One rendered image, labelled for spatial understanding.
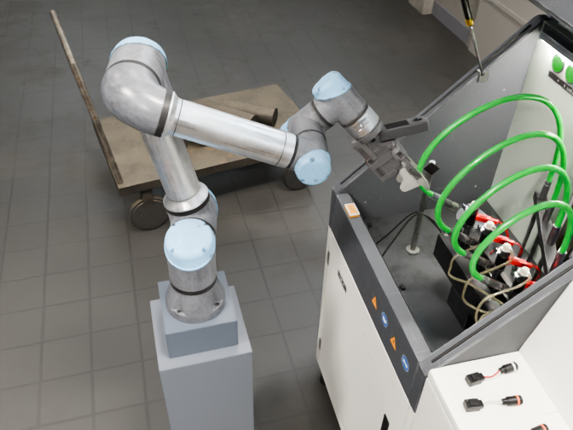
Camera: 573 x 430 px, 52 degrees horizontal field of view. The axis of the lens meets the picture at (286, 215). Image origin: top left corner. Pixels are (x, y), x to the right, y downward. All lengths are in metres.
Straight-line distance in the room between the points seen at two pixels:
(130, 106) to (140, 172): 1.81
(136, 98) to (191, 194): 0.36
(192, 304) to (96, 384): 1.15
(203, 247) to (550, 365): 0.79
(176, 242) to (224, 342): 0.32
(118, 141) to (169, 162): 1.85
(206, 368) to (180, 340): 0.11
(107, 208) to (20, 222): 0.43
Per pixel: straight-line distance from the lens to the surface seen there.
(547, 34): 1.73
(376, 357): 1.70
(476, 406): 1.33
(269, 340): 2.60
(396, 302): 1.52
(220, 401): 1.73
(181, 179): 1.42
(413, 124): 1.38
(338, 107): 1.32
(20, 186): 3.62
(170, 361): 1.58
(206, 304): 1.49
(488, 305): 1.53
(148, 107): 1.17
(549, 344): 1.40
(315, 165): 1.22
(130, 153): 3.13
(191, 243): 1.39
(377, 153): 1.39
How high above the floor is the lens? 2.07
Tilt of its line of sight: 41 degrees down
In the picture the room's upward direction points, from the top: 2 degrees clockwise
